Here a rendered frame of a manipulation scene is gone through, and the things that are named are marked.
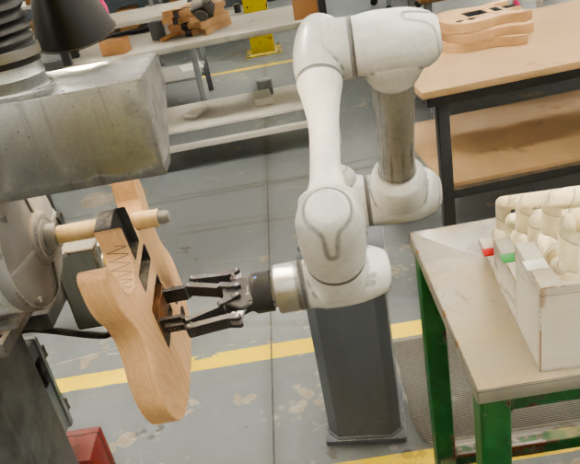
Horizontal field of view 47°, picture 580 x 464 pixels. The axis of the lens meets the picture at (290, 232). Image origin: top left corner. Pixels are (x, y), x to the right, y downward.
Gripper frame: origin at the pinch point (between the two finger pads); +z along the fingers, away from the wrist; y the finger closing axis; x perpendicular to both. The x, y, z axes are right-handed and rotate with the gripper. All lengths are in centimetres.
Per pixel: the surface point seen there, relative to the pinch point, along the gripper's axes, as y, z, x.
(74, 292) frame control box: 22.4, 25.0, -10.0
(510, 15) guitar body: 203, -134, -44
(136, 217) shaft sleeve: 6.5, 0.4, 16.6
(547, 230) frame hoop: -4, -68, 6
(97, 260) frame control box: 23.8, 17.7, -3.6
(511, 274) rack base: 1, -64, -8
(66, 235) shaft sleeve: 6.0, 13.2, 16.1
